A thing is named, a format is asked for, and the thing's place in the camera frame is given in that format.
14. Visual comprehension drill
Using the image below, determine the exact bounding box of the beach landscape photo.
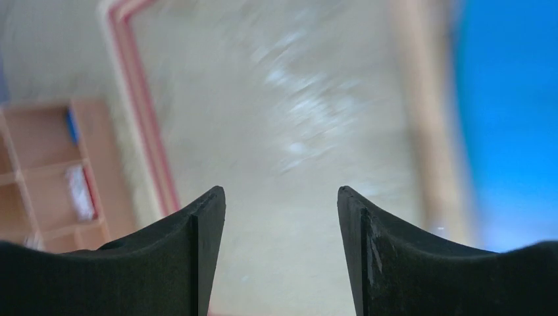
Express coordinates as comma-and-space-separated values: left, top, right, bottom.
453, 1, 557, 251

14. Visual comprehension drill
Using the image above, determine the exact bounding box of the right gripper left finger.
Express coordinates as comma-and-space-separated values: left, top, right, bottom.
1, 186, 226, 315

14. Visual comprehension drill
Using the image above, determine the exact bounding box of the orange plastic desk organizer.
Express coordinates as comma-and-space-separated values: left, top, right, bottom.
1, 99, 138, 253

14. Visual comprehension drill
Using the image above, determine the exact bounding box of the small red white box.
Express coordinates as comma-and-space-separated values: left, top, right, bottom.
65, 165, 97, 221

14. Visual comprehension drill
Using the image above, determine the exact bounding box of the brown cardboard backing board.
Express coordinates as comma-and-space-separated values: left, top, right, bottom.
388, 1, 478, 246

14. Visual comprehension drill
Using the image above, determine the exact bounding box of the pink wooden photo frame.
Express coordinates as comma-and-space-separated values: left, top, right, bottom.
97, 1, 180, 217

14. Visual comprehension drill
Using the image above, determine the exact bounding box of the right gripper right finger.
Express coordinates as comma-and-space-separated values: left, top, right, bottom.
337, 186, 557, 315

